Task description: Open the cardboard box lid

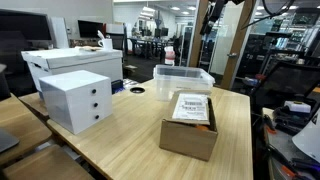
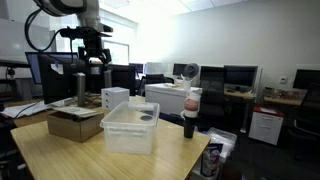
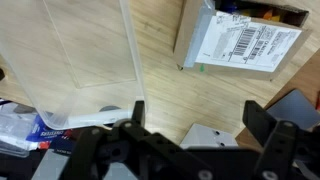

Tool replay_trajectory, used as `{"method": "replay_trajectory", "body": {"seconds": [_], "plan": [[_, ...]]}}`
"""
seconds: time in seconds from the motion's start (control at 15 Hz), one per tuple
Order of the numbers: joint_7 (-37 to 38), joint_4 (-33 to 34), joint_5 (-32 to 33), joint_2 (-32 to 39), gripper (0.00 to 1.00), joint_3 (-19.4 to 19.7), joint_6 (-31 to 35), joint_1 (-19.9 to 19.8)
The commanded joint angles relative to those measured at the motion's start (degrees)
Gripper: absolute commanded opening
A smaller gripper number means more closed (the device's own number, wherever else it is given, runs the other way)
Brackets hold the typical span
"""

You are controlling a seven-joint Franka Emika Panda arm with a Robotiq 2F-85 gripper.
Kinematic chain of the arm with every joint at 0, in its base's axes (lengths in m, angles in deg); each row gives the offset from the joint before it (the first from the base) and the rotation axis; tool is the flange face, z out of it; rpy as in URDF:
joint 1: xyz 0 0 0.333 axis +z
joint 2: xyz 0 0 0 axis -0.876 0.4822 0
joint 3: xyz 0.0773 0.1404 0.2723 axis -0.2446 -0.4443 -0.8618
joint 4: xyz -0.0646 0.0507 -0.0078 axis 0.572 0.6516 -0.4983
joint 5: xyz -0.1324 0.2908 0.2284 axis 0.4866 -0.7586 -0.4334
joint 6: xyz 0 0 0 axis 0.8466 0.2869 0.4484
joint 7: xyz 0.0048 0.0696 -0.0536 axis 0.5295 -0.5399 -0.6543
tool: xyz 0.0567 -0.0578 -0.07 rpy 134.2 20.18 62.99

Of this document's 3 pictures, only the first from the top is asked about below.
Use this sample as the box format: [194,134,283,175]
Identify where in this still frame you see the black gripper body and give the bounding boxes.
[207,0,231,23]

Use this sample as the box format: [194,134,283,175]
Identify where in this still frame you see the brown cardboard box with label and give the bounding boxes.
[158,89,219,162]

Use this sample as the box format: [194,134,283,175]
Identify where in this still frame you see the large white lidded storage box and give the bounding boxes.
[20,47,124,101]

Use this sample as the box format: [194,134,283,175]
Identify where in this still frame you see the black mesh office chair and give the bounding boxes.
[250,60,320,113]

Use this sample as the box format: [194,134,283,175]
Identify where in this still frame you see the white mug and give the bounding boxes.
[96,29,114,52]

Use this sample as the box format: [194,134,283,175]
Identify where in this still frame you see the orange toy block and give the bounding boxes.
[194,123,211,132]

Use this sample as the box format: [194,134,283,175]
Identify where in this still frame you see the dark blue bag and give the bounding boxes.
[111,79,125,95]

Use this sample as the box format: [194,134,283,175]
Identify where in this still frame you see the tan flat paper item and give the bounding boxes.
[74,45,103,53]

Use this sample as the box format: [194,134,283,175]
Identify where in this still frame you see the small white device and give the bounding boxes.
[283,100,312,115]

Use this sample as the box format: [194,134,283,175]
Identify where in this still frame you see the white flat panel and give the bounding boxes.
[49,16,70,50]

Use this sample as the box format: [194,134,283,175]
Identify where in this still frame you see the white three-knob drawer cabinet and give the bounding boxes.
[38,69,114,135]

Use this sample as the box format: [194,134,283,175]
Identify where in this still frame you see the white paper sheet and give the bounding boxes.
[292,109,320,164]

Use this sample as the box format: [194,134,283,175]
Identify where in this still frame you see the large dark computer monitor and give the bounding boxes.
[0,9,53,43]

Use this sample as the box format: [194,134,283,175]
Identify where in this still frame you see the grey laptop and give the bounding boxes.
[0,128,20,154]

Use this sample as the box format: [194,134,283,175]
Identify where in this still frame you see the wooden door frame post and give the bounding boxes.
[187,0,210,68]
[220,0,258,91]

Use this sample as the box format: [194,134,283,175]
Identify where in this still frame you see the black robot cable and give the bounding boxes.
[240,0,297,31]

